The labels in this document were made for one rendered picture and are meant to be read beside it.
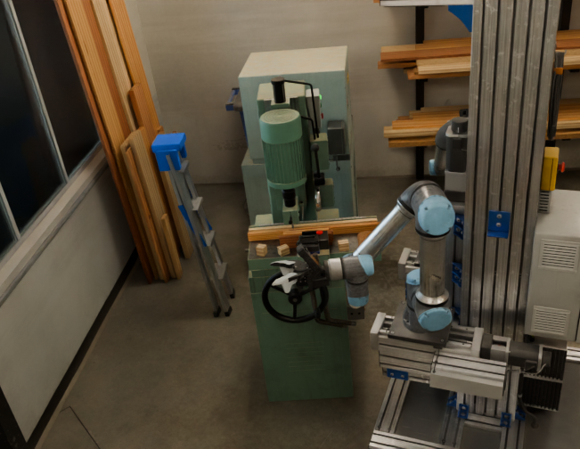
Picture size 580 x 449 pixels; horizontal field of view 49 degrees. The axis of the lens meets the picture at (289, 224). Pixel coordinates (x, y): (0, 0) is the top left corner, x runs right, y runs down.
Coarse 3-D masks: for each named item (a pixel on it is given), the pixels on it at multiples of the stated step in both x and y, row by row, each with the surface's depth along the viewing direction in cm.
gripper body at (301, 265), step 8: (296, 264) 222; (304, 264) 222; (296, 272) 220; (312, 272) 220; (320, 272) 220; (328, 272) 218; (304, 280) 220; (312, 280) 221; (320, 280) 221; (328, 280) 220; (312, 288) 220
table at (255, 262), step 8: (272, 240) 302; (336, 240) 296; (352, 240) 294; (272, 248) 296; (296, 248) 294; (336, 248) 290; (352, 248) 289; (248, 256) 292; (256, 256) 291; (272, 256) 290; (280, 256) 289; (288, 256) 289; (296, 256) 288; (336, 256) 287; (256, 264) 290; (264, 264) 290
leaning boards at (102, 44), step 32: (64, 0) 347; (96, 0) 387; (64, 32) 352; (96, 32) 388; (128, 32) 428; (96, 64) 377; (128, 64) 425; (96, 96) 375; (128, 96) 420; (96, 128) 381; (128, 128) 423; (160, 128) 453; (128, 160) 391; (128, 192) 407; (160, 192) 435; (128, 224) 415; (160, 224) 422; (160, 256) 429
